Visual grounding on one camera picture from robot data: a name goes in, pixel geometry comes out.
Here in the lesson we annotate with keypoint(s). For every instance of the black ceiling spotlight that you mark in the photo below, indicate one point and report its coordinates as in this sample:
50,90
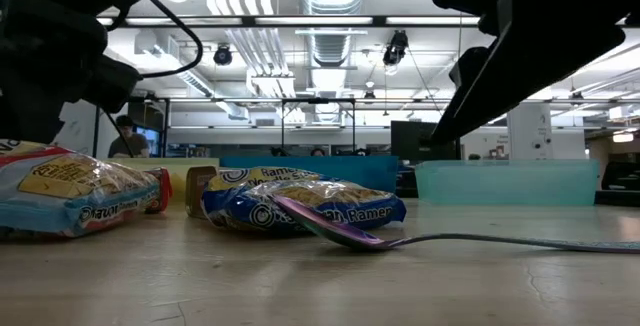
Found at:
223,55
396,46

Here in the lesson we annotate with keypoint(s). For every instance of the yellow plastic tray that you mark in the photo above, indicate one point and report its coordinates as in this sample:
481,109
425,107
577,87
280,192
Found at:
179,181

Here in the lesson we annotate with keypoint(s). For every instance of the dark teal plastic bin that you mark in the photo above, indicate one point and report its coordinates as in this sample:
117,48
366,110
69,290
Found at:
360,171

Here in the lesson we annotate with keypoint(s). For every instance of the blue ramen noodle packet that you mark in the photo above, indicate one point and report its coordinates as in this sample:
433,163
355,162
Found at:
300,206

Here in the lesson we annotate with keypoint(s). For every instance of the black overhead beam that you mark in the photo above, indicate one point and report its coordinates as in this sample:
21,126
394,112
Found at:
380,21

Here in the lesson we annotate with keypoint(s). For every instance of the large black monitor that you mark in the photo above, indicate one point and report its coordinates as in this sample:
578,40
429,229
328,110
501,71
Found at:
410,141

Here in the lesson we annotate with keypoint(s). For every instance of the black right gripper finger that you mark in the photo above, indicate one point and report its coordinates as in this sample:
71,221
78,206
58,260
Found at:
470,71
525,66

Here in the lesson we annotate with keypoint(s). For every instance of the white pillar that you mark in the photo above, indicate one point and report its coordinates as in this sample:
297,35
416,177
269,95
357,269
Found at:
530,131

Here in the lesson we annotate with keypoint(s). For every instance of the iridescent purple metal spoon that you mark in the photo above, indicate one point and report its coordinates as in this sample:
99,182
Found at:
345,236

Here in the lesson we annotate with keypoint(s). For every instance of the blue-lit screen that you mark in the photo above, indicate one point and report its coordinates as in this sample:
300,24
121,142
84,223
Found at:
151,138

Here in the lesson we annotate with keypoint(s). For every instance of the mint green plastic tray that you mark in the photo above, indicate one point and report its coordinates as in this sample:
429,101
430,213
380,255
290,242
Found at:
510,181

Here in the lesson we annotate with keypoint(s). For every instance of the person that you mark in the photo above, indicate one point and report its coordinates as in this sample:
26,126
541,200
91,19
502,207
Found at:
318,152
129,141

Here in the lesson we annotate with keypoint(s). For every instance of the black metal rig frame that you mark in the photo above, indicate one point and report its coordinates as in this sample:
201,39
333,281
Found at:
282,116

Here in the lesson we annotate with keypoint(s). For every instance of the smoked paprika spice tin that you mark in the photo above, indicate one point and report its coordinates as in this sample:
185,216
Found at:
196,191
164,191

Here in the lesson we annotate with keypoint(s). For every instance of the pink and blue ramen packet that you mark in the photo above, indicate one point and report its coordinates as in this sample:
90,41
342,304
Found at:
75,191

